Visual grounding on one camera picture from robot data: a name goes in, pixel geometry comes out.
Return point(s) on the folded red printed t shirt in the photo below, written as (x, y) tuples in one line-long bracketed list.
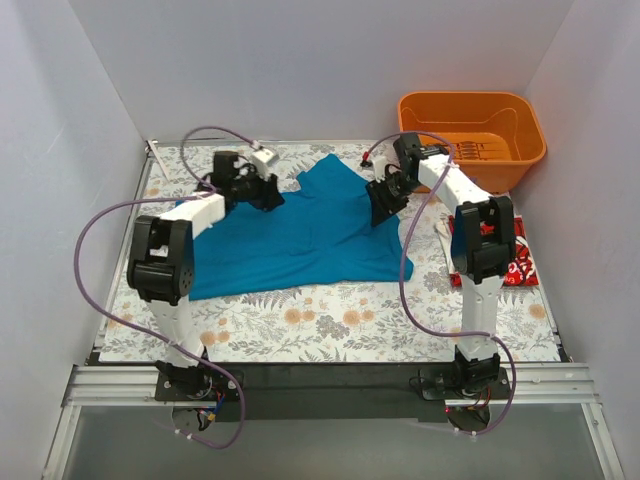
[(521, 271)]

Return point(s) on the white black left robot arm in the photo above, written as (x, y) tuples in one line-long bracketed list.
[(161, 267)]

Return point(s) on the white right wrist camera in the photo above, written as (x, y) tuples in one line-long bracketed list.
[(380, 165)]

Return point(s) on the teal blue t shirt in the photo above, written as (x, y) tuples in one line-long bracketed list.
[(322, 234)]

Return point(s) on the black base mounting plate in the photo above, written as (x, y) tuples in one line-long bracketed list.
[(326, 391)]

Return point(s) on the floral patterned table mat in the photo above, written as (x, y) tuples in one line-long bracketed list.
[(353, 322)]

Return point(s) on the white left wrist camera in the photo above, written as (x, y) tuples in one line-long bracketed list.
[(262, 158)]

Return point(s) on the aluminium frame rail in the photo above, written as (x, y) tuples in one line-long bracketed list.
[(536, 383)]

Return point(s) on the orange plastic basket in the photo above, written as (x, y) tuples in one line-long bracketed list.
[(496, 134)]

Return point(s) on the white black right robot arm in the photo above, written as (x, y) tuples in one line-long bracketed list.
[(482, 247)]

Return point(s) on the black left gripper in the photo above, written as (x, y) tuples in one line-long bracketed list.
[(266, 192)]

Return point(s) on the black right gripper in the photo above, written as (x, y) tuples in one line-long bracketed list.
[(382, 196)]

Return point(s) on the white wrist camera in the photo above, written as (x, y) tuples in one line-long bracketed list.
[(380, 165), (262, 158)]

